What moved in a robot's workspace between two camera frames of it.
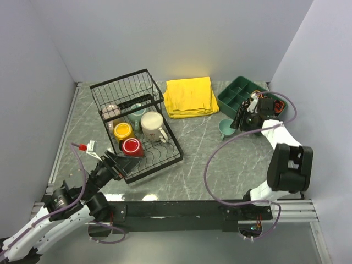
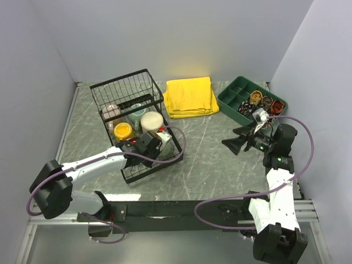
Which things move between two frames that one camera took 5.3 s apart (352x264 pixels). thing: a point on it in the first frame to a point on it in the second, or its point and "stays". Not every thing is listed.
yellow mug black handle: x=122 y=131 stays
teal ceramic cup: x=224 y=127 to x=167 y=152
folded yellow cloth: x=190 y=97 stays
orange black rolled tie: x=278 y=106 stays
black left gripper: x=125 y=164 to x=157 y=151
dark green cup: x=151 y=123 stays
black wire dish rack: x=136 y=125 stays
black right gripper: x=242 y=113 to x=235 y=144
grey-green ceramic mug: x=135 y=117 stays
